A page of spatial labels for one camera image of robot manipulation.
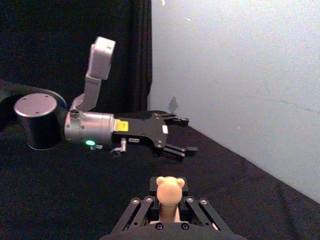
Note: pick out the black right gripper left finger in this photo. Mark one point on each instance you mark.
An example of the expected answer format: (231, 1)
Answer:
(142, 208)

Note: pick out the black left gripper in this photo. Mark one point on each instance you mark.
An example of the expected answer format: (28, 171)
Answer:
(142, 130)

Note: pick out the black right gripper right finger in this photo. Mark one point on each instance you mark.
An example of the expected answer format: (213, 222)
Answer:
(197, 210)

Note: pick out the small peach bear-shaped figure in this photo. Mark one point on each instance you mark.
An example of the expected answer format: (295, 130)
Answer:
(169, 192)

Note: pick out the black table cloth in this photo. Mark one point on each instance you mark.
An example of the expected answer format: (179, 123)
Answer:
(62, 190)

